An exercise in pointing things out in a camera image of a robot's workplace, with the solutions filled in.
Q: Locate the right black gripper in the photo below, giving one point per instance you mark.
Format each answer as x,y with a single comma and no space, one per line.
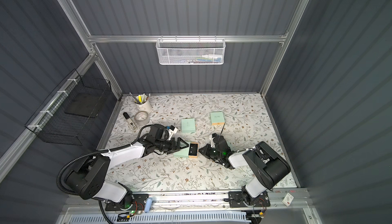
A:
213,150

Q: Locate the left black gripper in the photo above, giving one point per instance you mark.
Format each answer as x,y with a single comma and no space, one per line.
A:
174,146

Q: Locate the mint jewelry box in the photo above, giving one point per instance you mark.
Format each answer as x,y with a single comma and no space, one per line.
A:
217,118
189,152
188,125

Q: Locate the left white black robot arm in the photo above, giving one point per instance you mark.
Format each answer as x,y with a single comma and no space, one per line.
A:
85,176

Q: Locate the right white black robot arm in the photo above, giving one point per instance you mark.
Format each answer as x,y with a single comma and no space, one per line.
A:
268,167

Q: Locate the clear tape roll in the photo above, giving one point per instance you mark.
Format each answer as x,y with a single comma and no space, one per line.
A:
142,118

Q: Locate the floral table mat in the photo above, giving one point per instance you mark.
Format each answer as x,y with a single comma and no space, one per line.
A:
246,123

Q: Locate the white pen holder cup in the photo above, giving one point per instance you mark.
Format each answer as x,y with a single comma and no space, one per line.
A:
142,102

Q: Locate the black marker pen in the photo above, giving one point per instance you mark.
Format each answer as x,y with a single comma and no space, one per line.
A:
129,121

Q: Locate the white perforated front panel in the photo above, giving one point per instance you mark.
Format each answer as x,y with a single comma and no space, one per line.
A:
219,217

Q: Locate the white square tag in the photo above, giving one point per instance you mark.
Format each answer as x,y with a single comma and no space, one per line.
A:
288,199

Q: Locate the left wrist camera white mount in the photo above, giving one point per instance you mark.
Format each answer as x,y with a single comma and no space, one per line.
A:
171,131

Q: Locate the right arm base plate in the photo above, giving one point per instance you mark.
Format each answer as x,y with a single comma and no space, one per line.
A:
240,199

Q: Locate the blue cylinder on rail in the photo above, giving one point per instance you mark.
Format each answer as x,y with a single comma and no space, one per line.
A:
148,204

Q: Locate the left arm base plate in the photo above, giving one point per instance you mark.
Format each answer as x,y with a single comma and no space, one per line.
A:
134,202

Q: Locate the white wire wall basket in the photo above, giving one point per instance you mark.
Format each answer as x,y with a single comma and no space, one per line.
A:
191,51

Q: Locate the black wire side basket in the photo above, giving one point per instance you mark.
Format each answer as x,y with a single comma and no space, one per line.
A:
69,115

